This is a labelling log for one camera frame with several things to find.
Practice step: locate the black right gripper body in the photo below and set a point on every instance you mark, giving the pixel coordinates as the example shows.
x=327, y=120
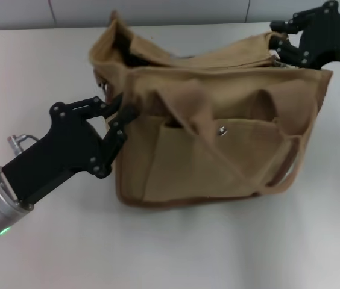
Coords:
x=329, y=36

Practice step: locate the khaki canvas food bag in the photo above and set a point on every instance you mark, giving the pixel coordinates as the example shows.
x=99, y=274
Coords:
x=203, y=135

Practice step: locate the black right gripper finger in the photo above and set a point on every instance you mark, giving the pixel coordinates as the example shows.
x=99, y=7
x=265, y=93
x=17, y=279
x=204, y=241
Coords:
x=290, y=49
x=296, y=19

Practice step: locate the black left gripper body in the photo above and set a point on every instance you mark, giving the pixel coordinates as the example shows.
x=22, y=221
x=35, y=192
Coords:
x=58, y=150

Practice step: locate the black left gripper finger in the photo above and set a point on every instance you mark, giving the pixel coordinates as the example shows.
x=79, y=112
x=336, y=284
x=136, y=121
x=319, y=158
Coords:
x=117, y=135
x=93, y=106

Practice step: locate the silver metal zipper pull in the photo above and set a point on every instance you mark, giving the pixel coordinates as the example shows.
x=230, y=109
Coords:
x=281, y=64

